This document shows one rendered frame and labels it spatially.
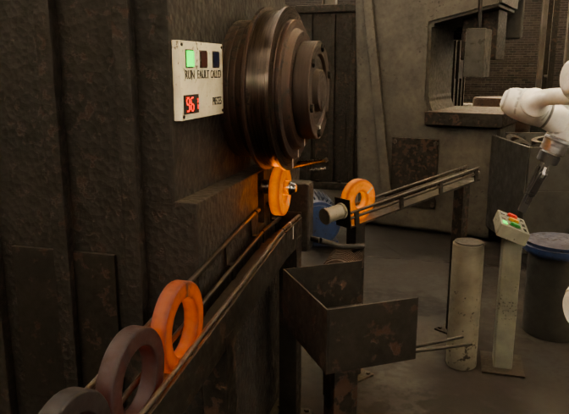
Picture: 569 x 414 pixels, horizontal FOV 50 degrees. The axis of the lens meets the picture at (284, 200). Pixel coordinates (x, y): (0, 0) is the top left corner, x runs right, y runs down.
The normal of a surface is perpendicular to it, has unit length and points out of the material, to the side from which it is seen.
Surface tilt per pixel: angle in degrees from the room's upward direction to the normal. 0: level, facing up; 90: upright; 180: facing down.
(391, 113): 90
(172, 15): 90
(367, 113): 90
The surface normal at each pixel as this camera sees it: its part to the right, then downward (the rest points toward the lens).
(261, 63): -0.26, -0.14
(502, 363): -0.27, 0.21
